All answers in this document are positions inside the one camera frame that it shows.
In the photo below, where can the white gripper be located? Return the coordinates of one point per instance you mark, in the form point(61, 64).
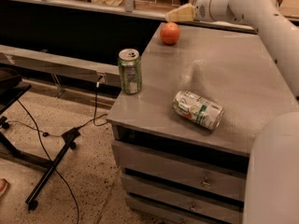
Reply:
point(203, 9)

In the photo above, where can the red apple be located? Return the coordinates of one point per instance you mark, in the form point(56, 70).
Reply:
point(170, 33)

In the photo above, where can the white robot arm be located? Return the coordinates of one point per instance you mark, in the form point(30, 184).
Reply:
point(272, 184)

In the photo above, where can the upright green soda can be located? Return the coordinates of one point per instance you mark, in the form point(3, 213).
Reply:
point(129, 63)

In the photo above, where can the white can lying sideways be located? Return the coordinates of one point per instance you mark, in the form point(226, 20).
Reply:
point(198, 109)

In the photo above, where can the grey low shelf ledge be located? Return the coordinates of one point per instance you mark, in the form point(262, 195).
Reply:
point(63, 72)

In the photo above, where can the grey drawer cabinet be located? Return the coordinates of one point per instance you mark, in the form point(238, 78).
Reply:
point(183, 142)

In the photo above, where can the red white shoe tip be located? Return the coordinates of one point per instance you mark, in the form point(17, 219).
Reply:
point(3, 186)

